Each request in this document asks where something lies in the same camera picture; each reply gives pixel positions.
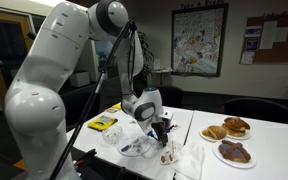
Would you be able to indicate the white plate under pastry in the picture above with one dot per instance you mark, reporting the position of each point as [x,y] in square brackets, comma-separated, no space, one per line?
[244,136]

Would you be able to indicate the orange handled tool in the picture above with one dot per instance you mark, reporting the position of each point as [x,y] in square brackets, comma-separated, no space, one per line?
[81,158]

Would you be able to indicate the white paper napkin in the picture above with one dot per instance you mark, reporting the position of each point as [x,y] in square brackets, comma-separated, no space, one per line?
[190,162]

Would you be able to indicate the stacked brown pastry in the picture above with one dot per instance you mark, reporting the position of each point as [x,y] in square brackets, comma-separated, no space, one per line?
[235,126]

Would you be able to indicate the white sauce packet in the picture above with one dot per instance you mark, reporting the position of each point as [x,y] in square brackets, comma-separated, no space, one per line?
[167,157]

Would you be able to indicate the yellow green crayon box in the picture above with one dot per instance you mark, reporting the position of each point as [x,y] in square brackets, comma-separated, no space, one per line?
[102,123]

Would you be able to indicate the dark brown bread loaf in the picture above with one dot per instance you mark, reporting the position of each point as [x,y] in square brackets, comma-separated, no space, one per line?
[234,152]

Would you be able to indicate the yellow sticky note pad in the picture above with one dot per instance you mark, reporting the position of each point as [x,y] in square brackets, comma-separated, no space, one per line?
[117,106]

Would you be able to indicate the black office chair left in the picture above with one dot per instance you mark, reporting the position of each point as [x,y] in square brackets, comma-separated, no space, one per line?
[74,104]

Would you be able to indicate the black office chair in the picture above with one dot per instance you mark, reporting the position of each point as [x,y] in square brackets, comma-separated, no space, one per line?
[257,109]
[74,104]
[171,96]

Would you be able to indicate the white plate with marker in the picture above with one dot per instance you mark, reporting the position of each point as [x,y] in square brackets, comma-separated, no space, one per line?
[136,140]

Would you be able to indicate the golden bread roll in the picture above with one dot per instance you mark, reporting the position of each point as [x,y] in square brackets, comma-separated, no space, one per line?
[215,132]

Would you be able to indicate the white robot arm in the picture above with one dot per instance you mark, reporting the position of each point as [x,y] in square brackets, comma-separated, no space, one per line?
[35,111]

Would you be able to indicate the framed map poster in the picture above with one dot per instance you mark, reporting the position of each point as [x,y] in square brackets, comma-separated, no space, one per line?
[197,40]

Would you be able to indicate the brown cork notice board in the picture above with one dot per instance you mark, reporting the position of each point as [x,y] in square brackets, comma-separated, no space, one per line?
[266,39]

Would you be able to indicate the clear cut-glass bowl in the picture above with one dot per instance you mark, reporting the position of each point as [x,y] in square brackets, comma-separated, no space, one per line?
[112,135]

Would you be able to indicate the white sugar packet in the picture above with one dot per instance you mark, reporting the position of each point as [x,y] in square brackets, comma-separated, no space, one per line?
[136,149]

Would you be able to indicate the white plate under dark loaf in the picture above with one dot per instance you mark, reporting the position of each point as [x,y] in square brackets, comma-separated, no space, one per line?
[239,165]

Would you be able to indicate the black office chair right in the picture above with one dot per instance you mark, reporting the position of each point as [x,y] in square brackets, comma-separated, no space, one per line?
[257,109]

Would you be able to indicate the white plate under roll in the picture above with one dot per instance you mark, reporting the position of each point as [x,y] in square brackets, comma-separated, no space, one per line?
[209,138]

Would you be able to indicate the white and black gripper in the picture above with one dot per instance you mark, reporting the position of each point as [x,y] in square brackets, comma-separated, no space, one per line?
[161,126]

